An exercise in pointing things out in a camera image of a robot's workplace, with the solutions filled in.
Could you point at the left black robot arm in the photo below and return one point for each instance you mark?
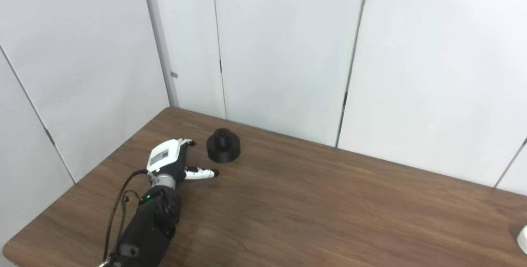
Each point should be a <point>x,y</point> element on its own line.
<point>148,226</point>

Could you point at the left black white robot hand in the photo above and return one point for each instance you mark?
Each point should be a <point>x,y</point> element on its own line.
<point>164,155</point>

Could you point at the round black plastic part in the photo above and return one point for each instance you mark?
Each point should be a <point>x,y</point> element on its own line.
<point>223,149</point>

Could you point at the grey wall post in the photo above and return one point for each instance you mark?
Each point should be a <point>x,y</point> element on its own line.
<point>158,32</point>

